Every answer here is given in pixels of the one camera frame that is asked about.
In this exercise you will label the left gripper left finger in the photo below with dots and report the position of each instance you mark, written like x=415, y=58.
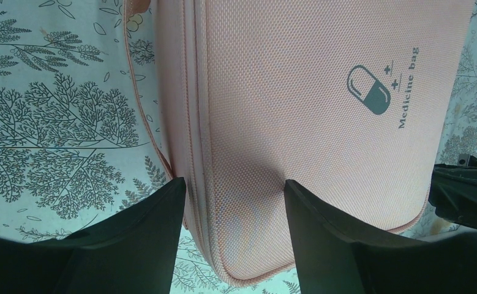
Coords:
x=133, y=251

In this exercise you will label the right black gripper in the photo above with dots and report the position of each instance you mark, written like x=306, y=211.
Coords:
x=453, y=191

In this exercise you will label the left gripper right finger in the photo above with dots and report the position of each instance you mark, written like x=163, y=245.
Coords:
x=338, y=253

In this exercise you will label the pink medicine kit case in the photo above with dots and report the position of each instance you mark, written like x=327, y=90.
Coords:
x=348, y=98

